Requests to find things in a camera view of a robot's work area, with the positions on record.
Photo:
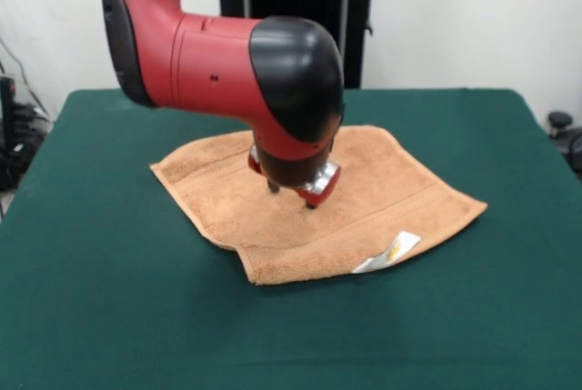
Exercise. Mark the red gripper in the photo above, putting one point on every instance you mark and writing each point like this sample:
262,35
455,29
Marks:
325,187

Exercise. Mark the orange terry towel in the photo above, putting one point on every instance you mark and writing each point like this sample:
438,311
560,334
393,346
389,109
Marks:
364,208

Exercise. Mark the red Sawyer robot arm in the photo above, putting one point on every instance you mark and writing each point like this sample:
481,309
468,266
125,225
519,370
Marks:
204,67

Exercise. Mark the dark green table cloth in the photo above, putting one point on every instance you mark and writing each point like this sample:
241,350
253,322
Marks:
136,317

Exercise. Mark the black equipment stack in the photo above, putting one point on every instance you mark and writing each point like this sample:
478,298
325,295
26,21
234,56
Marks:
11,144

